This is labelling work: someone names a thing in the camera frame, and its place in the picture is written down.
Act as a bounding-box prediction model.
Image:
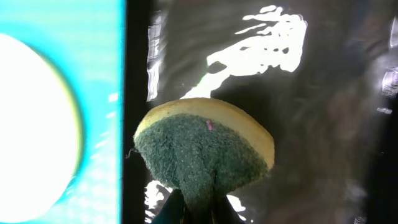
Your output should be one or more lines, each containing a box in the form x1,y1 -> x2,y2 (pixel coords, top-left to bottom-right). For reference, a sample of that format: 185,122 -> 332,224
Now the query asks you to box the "green yellow sponge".
134,98 -> 275,203

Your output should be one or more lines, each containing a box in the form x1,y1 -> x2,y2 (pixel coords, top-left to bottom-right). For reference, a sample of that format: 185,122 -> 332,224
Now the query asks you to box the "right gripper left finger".
151,189 -> 185,224

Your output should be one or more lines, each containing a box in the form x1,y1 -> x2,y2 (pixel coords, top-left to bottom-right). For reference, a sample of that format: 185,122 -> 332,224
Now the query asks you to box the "black plastic tray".
132,0 -> 397,223

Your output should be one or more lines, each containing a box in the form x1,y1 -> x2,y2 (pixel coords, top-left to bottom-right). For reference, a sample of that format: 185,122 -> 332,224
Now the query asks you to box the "yellow plate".
1,34 -> 83,223

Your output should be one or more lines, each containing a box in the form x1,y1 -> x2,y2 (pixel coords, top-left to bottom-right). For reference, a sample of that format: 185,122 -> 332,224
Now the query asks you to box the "teal plastic tray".
1,0 -> 126,224

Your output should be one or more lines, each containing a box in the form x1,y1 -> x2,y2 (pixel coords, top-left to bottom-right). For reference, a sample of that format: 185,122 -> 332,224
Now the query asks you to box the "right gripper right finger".
213,196 -> 244,224

